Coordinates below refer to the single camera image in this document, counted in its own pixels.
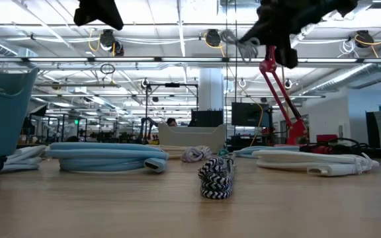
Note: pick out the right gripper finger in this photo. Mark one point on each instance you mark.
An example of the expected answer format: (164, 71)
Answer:
(263, 30)

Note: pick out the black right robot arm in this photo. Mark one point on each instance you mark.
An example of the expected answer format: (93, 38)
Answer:
(339, 5)

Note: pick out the white building column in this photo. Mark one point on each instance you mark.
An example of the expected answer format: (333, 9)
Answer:
(210, 89)

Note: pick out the black flat monitor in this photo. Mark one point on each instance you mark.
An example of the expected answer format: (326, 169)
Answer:
(250, 114)

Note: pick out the black equipment box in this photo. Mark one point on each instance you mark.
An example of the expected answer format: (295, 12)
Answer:
(207, 119)

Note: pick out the red box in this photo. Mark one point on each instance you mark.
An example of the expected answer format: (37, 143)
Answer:
(326, 138)

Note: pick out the grey plastic bin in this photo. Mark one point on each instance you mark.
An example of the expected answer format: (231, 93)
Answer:
(194, 137)

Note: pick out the person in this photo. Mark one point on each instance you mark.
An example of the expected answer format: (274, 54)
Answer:
(171, 122)

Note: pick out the teal plastic bin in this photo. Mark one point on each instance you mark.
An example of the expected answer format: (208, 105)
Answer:
(2, 125)

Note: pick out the black metal stand frame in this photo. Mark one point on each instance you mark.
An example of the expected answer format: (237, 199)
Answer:
(172, 85)

